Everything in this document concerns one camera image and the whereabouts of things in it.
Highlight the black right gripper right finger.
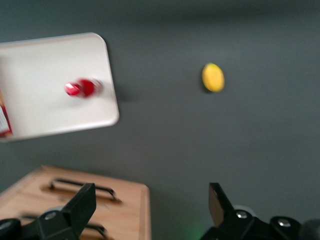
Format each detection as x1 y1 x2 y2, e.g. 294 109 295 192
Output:
199 182 256 240

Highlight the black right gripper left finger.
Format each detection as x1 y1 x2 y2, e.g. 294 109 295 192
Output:
36 183 97 240

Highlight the red coke bottle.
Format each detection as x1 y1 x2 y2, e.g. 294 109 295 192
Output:
64 78 104 99

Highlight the white rectangular tray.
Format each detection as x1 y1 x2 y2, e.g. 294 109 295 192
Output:
0 32 120 143

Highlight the light wooden box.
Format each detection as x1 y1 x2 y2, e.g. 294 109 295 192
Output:
0 164 152 240

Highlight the red printed carton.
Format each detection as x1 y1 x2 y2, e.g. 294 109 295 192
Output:
0 89 14 139

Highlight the yellow lemon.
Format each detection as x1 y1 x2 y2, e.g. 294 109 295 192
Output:
201 62 226 94

